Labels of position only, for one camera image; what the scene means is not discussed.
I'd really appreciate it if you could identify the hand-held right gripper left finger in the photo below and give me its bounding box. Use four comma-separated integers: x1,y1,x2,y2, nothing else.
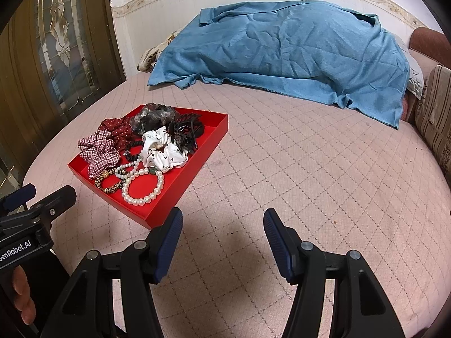
40,207,184,338

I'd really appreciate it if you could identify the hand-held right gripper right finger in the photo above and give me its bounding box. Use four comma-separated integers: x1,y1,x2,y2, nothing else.
264,208,406,338

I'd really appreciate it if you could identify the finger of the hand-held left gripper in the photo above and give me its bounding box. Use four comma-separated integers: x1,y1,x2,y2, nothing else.
0,185,36,212
25,186,77,228

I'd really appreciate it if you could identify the red tray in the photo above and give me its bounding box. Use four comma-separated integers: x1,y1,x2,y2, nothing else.
68,104,229,229

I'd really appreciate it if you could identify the leopard print bead bracelet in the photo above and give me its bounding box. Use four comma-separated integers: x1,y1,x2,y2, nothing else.
94,171,127,195

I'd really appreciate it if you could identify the white pearl bracelet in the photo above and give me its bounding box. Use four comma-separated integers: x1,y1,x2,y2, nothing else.
121,169,165,205

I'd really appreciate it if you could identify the red plaid scrunchie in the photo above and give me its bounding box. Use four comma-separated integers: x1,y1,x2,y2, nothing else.
78,130,121,179

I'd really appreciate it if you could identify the green bead bracelet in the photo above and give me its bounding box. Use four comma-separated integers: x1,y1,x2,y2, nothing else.
113,151,158,181

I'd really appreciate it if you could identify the person's left hand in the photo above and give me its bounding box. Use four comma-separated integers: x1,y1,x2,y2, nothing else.
10,265,37,326

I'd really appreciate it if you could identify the pink quilted mattress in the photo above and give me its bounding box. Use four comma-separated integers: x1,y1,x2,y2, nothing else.
23,72,451,338

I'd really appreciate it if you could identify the white printed scrunchie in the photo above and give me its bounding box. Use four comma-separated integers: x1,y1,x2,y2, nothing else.
142,126,190,173

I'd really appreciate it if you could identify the red polka dot scrunchie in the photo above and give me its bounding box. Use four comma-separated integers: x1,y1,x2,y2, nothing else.
98,116,143,150

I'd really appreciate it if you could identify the black hair claw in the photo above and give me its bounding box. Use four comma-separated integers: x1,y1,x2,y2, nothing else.
167,113,205,155

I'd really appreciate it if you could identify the grey fluffy scrunchie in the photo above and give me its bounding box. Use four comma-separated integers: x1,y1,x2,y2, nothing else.
130,103,180,134

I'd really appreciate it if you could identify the stained glass wooden door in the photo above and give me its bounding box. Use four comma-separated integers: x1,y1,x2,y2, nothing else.
0,0,127,198

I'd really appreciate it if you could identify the floral pillow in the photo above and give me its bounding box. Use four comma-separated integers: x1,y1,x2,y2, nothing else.
137,30,184,73

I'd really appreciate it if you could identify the blue blanket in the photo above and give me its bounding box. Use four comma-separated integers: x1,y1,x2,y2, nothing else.
147,0,411,130

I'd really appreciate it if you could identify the striped brown cushion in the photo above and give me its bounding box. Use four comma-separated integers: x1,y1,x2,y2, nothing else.
414,64,451,173

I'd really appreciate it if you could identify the white quilted pillow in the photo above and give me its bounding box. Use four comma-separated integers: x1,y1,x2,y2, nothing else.
395,35,428,100

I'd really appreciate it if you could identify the brown padded headboard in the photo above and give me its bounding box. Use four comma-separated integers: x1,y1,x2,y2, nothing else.
409,26,451,78

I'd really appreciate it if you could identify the black spiral hair tie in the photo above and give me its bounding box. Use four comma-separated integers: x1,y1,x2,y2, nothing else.
124,140,145,161

